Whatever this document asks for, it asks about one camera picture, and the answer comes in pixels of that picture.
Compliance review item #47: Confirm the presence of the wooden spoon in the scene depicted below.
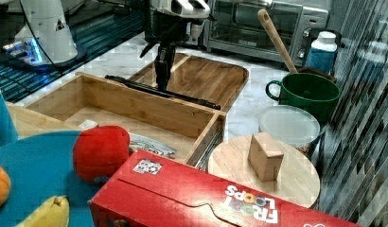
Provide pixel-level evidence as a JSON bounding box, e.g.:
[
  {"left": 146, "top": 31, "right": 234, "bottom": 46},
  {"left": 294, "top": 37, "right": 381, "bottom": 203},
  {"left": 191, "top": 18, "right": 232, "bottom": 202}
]
[{"left": 257, "top": 9, "right": 297, "bottom": 74}]

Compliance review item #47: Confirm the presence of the orange toy fruit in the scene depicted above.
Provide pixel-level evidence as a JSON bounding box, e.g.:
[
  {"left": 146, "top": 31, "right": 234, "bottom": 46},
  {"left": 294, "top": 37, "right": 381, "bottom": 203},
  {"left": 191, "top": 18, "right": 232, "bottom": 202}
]
[{"left": 0, "top": 166, "right": 11, "bottom": 207}]

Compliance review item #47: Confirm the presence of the yellow toy banana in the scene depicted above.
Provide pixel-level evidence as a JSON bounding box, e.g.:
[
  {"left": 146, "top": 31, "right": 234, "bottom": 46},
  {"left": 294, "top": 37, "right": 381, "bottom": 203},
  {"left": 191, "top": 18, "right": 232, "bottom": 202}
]
[{"left": 15, "top": 196, "right": 70, "bottom": 227}]

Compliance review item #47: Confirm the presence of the blue plate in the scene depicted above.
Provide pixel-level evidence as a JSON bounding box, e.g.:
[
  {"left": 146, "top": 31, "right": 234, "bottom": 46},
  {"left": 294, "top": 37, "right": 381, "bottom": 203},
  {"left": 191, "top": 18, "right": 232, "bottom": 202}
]
[{"left": 0, "top": 131, "right": 99, "bottom": 227}]

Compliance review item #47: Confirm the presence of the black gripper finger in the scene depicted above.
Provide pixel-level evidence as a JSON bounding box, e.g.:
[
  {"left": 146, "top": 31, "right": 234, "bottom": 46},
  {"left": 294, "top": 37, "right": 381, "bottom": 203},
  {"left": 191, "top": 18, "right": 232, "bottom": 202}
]
[{"left": 154, "top": 44, "right": 176, "bottom": 91}]

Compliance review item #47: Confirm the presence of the clear plastic lidded container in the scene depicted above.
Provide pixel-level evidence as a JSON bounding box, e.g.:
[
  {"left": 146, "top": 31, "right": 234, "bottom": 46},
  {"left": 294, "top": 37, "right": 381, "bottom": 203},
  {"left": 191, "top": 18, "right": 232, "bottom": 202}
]
[{"left": 258, "top": 105, "right": 321, "bottom": 155}]

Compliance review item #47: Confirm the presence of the round wooden lid with knob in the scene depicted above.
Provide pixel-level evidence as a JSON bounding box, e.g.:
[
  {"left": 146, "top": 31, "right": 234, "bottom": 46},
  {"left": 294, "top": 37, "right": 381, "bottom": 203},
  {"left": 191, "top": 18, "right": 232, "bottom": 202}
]
[{"left": 207, "top": 131, "right": 322, "bottom": 209}]

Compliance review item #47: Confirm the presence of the red Froot Loops box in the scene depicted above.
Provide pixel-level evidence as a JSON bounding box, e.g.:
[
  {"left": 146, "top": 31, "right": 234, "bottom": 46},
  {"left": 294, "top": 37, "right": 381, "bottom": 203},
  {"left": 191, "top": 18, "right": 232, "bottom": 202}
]
[{"left": 90, "top": 151, "right": 361, "bottom": 227}]

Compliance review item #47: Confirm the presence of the black drawer handle bar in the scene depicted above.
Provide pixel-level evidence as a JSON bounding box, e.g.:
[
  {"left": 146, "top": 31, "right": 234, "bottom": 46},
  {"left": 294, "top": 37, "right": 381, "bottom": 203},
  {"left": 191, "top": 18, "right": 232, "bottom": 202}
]
[{"left": 104, "top": 75, "right": 221, "bottom": 111}]

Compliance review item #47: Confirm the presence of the silver toaster oven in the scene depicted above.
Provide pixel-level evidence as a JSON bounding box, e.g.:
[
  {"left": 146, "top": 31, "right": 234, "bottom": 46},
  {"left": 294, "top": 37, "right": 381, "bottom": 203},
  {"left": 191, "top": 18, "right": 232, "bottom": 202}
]
[{"left": 204, "top": 0, "right": 329, "bottom": 65}]

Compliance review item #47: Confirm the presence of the bamboo drawer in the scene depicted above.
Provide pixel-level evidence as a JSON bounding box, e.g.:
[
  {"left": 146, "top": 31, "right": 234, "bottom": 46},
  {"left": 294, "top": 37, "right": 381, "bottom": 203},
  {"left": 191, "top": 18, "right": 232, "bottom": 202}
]
[{"left": 27, "top": 73, "right": 222, "bottom": 167}]

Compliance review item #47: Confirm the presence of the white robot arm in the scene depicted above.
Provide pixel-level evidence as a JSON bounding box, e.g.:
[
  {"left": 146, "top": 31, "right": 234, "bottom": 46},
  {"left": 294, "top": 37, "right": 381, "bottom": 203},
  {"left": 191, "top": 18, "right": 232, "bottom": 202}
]
[{"left": 140, "top": 0, "right": 213, "bottom": 91}]

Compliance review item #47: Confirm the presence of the blue bottle white cap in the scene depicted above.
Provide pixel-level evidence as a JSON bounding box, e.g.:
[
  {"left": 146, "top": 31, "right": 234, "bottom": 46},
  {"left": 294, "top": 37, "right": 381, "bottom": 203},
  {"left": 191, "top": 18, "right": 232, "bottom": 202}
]
[{"left": 305, "top": 31, "right": 337, "bottom": 75}]

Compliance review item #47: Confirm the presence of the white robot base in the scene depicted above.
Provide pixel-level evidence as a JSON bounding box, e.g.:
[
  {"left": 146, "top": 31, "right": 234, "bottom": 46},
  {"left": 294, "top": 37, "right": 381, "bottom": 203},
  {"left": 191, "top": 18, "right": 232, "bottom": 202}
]
[{"left": 2, "top": 0, "right": 85, "bottom": 70}]

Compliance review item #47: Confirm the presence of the Deep River chips bag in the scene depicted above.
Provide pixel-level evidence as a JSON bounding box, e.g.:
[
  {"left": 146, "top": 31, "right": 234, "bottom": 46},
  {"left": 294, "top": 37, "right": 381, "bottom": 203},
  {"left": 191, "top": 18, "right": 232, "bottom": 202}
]
[{"left": 130, "top": 133, "right": 177, "bottom": 158}]

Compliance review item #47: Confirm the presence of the small white box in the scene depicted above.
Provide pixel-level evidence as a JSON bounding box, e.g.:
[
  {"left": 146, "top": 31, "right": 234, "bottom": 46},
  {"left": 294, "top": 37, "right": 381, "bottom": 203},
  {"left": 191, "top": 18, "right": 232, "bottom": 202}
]
[{"left": 79, "top": 119, "right": 98, "bottom": 130}]

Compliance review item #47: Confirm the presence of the red plush toy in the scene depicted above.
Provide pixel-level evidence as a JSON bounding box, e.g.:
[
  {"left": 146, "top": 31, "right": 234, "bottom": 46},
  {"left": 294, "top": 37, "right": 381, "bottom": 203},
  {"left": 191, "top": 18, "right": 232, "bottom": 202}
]
[{"left": 73, "top": 126, "right": 131, "bottom": 184}]

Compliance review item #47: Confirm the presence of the green ceramic mug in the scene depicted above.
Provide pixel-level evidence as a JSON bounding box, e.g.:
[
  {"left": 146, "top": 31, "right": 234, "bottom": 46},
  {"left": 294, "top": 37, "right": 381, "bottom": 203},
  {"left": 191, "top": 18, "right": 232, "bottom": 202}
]
[{"left": 265, "top": 73, "right": 341, "bottom": 125}]

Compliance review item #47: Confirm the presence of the blue cup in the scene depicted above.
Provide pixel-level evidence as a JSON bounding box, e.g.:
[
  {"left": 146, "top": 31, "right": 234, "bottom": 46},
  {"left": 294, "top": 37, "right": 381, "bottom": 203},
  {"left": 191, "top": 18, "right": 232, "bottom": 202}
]
[{"left": 0, "top": 89, "right": 18, "bottom": 147}]

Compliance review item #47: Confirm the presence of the wooden cutting board tray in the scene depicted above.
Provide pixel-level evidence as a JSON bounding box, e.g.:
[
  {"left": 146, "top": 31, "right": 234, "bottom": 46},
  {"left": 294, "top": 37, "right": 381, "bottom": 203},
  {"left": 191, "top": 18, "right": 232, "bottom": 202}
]
[{"left": 128, "top": 53, "right": 249, "bottom": 113}]

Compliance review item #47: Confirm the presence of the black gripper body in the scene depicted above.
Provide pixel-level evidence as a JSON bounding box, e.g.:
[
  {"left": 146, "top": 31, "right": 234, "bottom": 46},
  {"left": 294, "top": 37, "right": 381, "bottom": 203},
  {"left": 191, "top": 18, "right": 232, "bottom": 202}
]
[{"left": 140, "top": 13, "right": 189, "bottom": 59}]

